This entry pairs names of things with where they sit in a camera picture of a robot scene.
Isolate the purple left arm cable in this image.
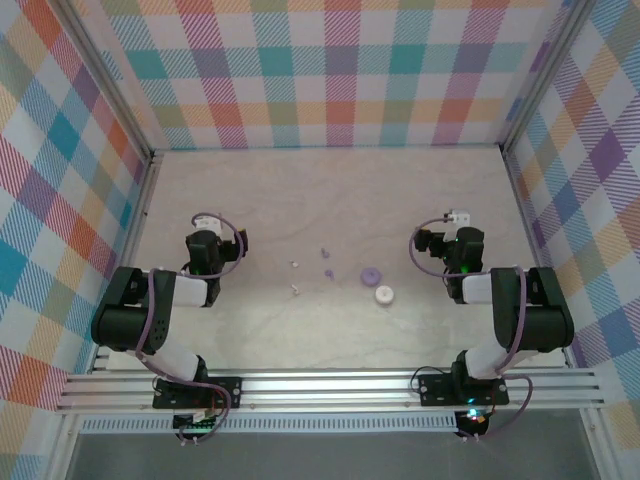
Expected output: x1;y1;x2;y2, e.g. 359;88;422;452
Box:
135;213;250;444

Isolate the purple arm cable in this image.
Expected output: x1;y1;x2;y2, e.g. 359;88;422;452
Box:
409;215;535;444
135;213;250;444

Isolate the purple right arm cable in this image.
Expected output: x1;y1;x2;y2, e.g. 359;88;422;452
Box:
409;215;535;444

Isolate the aluminium table edge rail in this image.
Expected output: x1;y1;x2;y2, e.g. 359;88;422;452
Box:
499;147;576;371
88;149;164;375

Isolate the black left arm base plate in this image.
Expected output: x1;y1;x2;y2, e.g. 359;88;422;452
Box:
152;377;244;410

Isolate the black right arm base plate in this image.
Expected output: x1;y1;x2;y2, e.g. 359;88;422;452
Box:
418;374;510;407

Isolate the wide aluminium mounting rail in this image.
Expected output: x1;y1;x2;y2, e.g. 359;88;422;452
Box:
54;367;607;415

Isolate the aluminium corner post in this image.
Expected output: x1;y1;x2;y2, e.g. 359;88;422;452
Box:
499;0;596;154
57;0;154;159

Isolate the white slotted cable duct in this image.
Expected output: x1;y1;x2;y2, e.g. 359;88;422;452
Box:
78;417;460;435

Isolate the aluminium frame leg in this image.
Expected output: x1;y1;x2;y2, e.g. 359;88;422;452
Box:
48;412;84;480
579;407;616;480

